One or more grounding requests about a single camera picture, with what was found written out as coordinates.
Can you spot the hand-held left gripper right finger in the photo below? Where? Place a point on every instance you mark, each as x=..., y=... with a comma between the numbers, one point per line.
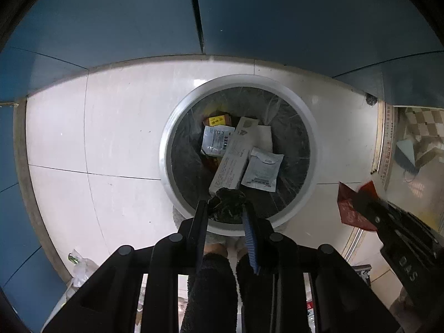
x=250, y=242

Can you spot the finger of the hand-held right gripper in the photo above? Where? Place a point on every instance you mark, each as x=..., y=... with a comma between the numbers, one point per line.
x=369, y=208

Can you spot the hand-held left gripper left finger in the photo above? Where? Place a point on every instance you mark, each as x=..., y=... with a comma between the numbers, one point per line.
x=201, y=236

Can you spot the small red sachet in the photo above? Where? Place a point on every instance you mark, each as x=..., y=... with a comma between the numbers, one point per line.
x=348, y=211

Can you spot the dark wrapper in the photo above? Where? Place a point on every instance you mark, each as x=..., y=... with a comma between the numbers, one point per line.
x=227, y=201

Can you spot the white sachet with round logo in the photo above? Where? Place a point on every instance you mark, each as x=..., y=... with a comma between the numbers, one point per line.
x=263, y=170

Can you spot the long white carton box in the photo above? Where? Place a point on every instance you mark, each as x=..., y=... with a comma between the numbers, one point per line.
x=232, y=156

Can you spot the round white trash bin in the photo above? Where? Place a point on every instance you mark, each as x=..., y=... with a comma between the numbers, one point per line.
x=164, y=152

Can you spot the white sachet with blue print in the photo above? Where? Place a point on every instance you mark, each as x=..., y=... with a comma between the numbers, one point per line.
x=215, y=140

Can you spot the white tissue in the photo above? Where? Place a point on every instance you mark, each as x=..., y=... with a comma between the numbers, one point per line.
x=262, y=137

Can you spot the yellow red carton box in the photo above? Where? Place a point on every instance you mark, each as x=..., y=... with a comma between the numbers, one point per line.
x=218, y=119

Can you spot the person's left slipper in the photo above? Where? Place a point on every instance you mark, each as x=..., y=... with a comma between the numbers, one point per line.
x=216, y=246

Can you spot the person's right leg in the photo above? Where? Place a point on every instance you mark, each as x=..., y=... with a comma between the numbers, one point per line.
x=255, y=298

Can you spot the person's leg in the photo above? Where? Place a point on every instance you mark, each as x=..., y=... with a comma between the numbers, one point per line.
x=255, y=298
x=210, y=295

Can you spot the person's left leg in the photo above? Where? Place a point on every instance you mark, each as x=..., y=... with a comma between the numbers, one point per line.
x=210, y=295

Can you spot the clear plastic bag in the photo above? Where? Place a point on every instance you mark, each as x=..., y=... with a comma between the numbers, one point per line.
x=81, y=267

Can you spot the blue kitchen cabinet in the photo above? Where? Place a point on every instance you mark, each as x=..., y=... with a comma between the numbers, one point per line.
x=104, y=24

